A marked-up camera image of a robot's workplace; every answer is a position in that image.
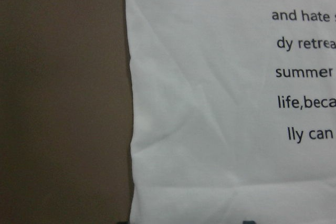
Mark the white long-sleeve printed shirt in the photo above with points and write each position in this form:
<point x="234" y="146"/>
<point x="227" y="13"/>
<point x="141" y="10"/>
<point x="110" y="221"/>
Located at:
<point x="234" y="110"/>

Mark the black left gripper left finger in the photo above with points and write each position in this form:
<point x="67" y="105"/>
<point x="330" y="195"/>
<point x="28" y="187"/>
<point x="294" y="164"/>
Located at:
<point x="123" y="222"/>

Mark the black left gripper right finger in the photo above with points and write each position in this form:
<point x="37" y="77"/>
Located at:
<point x="248" y="222"/>

